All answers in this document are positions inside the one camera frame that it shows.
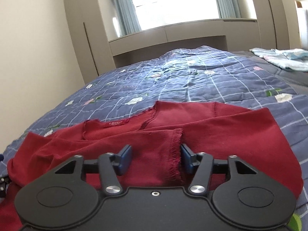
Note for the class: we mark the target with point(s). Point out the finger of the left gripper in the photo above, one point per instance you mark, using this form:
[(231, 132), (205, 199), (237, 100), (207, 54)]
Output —
[(4, 182)]

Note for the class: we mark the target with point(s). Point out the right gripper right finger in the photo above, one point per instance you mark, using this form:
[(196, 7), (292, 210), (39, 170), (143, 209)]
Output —
[(200, 165)]

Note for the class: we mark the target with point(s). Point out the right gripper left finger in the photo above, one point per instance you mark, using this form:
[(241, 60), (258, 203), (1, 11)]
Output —
[(112, 165)]

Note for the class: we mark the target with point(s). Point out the red long-sleeve sweater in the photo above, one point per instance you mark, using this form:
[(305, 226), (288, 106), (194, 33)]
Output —
[(155, 136)]

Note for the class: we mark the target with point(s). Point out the blue plaid floral quilt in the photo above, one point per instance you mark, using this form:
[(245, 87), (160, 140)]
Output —
[(185, 75)]

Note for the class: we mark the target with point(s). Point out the grey wardrobe left of window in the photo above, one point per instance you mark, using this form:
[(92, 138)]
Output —
[(89, 38)]

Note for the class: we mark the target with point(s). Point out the grey wardrobe of window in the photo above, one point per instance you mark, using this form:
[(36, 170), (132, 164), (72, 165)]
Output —
[(272, 24), (89, 38)]

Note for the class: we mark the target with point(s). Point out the light blue folded cloth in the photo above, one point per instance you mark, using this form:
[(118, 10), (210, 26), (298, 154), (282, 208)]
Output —
[(288, 59)]

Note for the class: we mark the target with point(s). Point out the left teal curtain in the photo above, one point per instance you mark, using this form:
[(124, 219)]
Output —
[(127, 17)]

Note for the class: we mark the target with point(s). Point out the grey wardrobe right of window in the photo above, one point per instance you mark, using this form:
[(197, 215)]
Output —
[(272, 24)]

